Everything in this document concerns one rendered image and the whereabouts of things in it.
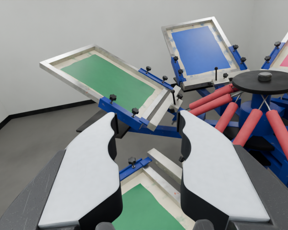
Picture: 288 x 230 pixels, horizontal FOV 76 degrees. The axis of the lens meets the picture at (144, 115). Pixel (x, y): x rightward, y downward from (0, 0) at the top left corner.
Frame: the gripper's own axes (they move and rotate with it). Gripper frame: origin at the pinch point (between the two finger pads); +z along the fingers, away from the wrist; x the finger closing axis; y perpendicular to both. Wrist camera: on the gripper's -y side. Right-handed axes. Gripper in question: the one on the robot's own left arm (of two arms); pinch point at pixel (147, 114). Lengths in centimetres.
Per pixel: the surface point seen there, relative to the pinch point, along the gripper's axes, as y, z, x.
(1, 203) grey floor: 193, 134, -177
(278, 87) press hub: 27, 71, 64
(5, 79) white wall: 115, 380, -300
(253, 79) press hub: 28, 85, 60
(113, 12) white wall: -7, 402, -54
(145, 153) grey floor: 169, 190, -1
